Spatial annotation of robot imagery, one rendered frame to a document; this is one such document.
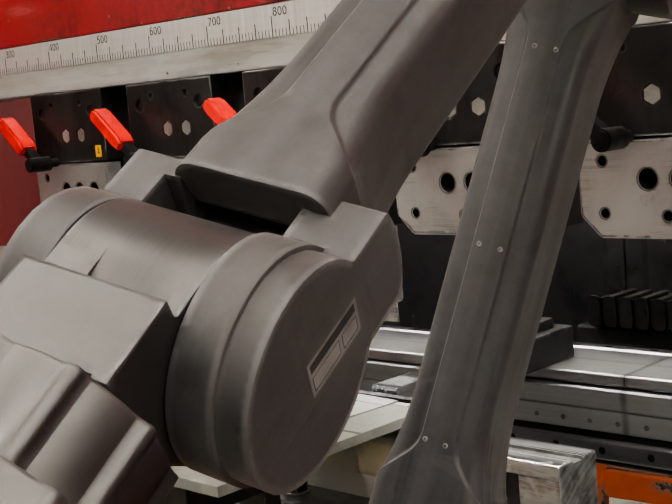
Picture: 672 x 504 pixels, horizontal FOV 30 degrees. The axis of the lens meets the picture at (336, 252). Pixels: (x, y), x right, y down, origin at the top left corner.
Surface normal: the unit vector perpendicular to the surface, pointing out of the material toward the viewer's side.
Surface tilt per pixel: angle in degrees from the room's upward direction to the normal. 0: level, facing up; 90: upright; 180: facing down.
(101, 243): 38
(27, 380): 44
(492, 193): 77
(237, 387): 82
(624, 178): 90
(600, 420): 90
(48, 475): 70
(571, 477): 90
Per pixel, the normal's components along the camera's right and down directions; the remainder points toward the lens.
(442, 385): -0.43, -0.07
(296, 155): -0.15, -0.69
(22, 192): 0.71, 0.03
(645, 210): -0.69, 0.15
